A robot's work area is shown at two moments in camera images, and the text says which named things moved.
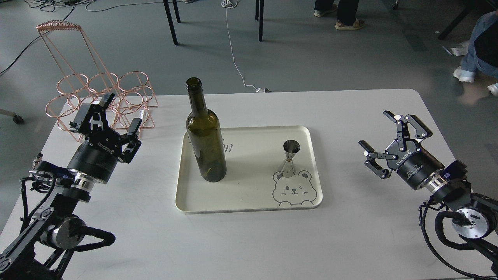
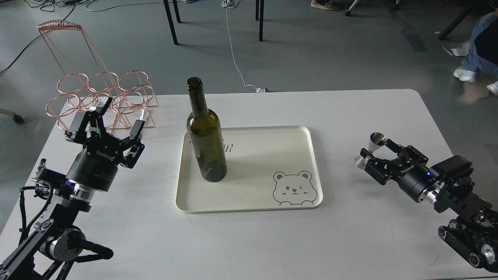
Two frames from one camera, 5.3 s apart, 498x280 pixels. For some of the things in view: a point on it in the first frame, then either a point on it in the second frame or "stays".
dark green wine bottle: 204,136 stays
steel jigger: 290,147 → 375,140
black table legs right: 261,17 stays
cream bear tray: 252,182 stays
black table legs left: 166,4 stays
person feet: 357,23 → 329,5
